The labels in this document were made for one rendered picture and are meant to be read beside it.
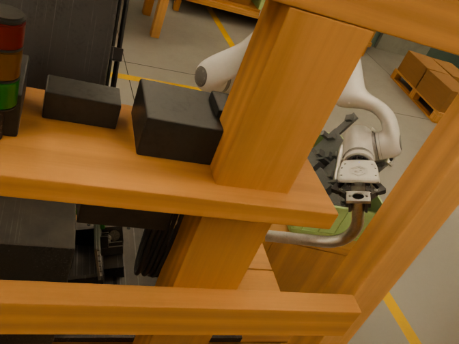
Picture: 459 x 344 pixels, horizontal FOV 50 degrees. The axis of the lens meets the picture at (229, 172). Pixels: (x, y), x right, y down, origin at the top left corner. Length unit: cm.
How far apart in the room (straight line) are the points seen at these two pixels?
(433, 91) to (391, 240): 570
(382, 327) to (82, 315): 246
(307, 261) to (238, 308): 118
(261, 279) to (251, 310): 65
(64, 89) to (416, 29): 55
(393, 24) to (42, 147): 54
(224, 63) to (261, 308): 93
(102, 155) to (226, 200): 21
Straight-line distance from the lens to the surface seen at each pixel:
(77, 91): 85
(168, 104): 83
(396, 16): 76
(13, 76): 72
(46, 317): 95
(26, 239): 106
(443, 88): 664
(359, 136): 139
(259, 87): 72
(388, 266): 115
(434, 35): 81
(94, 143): 82
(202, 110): 85
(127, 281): 147
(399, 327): 329
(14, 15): 70
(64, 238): 107
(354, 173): 126
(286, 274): 220
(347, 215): 209
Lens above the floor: 201
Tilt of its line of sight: 33 degrees down
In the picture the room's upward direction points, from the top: 23 degrees clockwise
